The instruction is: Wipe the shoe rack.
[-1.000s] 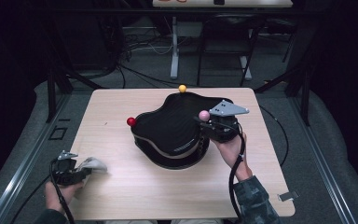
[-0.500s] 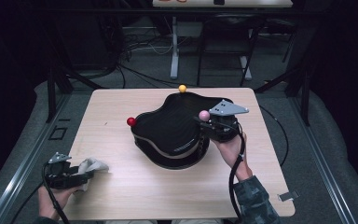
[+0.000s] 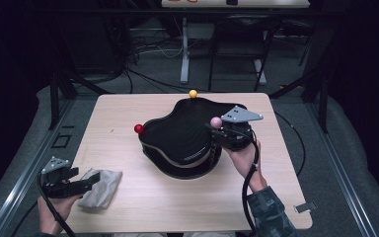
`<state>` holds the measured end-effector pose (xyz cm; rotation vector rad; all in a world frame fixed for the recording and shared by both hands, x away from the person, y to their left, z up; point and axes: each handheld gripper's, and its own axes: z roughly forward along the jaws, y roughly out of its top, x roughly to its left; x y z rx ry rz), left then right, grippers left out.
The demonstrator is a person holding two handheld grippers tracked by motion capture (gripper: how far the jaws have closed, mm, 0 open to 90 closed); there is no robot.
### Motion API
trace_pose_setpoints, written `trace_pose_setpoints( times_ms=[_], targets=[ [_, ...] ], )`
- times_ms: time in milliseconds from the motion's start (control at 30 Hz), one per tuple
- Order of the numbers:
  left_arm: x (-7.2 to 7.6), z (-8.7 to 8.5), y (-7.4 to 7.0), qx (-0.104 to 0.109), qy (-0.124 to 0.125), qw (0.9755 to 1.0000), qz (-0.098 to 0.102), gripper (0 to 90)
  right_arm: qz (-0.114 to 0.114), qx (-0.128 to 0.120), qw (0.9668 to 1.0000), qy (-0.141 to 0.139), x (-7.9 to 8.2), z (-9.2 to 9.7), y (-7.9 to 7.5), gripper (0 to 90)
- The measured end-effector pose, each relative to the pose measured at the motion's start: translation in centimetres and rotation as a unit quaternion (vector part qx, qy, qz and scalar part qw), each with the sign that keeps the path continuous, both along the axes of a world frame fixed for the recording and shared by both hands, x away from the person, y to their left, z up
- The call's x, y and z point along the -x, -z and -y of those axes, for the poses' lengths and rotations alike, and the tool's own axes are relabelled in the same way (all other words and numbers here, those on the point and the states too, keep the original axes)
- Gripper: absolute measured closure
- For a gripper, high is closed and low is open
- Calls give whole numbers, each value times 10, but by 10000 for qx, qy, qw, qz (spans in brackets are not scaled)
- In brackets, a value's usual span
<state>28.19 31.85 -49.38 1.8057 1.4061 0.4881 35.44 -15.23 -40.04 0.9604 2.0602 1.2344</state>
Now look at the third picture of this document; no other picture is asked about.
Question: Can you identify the dark curtain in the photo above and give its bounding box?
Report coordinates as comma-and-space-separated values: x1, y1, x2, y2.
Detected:
0, 0, 50, 206
329, 0, 379, 211

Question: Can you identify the black metal frame stand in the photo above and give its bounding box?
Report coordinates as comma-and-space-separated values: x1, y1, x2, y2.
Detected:
47, 63, 113, 131
268, 65, 330, 134

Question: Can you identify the person's right hand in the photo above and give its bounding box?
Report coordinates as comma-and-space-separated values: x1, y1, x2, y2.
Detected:
223, 141, 268, 193

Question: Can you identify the white table leg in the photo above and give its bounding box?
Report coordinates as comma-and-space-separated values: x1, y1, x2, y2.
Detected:
255, 31, 267, 86
180, 17, 191, 85

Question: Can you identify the black wavy ridged tray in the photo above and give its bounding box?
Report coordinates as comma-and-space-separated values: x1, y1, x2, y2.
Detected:
138, 97, 249, 166

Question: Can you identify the person's left hand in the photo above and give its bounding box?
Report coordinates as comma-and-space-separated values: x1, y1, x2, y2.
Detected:
38, 195, 83, 236

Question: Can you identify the grey tape piece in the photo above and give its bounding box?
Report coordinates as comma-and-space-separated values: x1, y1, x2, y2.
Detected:
293, 201, 318, 214

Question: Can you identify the black floor cable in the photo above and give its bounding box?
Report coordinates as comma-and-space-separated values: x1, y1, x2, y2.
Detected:
11, 200, 38, 237
123, 65, 211, 95
273, 111, 307, 177

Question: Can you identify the right hand-held gripper cable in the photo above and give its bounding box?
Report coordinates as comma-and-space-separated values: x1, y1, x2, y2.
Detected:
225, 127, 261, 237

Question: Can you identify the left hand-held gripper cable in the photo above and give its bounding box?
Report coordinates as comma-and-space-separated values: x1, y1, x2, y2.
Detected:
38, 172, 77, 237

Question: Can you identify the black tray base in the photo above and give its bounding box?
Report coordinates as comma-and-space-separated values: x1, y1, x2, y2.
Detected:
142, 141, 224, 181

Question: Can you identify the pale table top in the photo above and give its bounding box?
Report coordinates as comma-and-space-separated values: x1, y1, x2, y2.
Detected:
161, 0, 311, 9

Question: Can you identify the tangle of floor cables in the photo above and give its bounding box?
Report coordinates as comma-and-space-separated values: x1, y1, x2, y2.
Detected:
126, 31, 186, 62

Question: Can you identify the aluminium floor rail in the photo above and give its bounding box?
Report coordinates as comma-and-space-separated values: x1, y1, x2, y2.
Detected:
307, 98, 379, 237
0, 98, 75, 237

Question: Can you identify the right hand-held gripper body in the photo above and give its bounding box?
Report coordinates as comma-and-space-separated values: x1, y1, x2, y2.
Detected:
215, 105, 265, 152

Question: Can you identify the black chair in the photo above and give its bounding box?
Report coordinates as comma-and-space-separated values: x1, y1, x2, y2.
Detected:
207, 14, 282, 93

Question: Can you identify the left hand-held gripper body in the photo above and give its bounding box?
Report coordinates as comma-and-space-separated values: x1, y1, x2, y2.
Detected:
39, 156, 83, 199

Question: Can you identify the white waffle cloth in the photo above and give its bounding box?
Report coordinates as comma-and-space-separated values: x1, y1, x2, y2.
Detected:
77, 168, 123, 210

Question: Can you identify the hand-held gripper cable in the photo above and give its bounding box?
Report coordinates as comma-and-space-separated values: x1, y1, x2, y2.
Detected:
38, 172, 77, 237
225, 127, 261, 237

